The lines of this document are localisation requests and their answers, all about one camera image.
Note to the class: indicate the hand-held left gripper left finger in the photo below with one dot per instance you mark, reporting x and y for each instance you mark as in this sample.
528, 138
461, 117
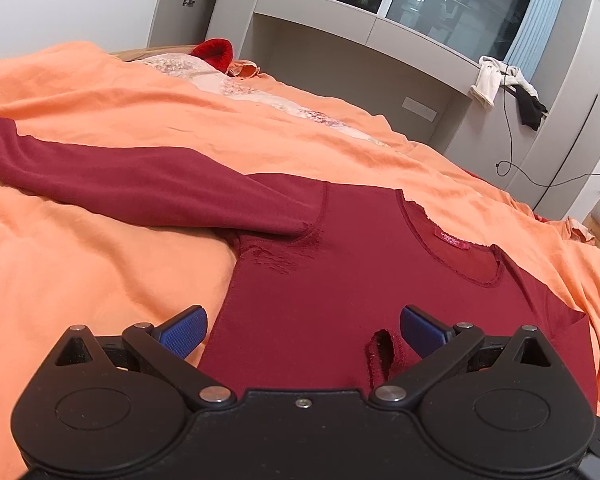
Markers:
186, 332

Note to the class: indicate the white wall socket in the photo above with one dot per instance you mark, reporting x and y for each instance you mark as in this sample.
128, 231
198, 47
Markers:
420, 108

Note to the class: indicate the orange blanket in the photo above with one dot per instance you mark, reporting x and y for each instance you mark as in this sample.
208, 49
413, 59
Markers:
80, 260

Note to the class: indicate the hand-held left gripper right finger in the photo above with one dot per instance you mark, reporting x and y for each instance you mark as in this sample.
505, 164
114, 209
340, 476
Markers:
420, 332

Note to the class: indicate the blue pleated curtain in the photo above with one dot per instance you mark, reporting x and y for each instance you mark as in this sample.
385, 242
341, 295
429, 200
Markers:
535, 20

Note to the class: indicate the red plush item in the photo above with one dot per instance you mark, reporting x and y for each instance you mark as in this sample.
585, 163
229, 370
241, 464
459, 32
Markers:
215, 52

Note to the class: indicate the floral pillow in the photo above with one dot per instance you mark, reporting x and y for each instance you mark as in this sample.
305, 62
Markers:
260, 97

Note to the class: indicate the black cloth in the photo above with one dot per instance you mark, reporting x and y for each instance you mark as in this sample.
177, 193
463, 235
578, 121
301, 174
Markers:
530, 110

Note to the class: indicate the grey built-in cabinet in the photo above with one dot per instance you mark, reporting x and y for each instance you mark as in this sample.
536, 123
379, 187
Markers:
330, 25

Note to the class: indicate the white cloth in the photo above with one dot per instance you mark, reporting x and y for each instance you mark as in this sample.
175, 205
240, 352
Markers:
485, 82

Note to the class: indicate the orange ruffled cloth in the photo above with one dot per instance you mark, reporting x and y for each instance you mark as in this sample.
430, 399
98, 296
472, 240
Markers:
244, 69

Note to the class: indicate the window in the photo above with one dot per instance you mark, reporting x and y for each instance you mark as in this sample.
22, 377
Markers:
455, 10

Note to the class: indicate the dark red long-sleeve shirt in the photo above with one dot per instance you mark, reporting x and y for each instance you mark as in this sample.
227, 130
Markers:
330, 260

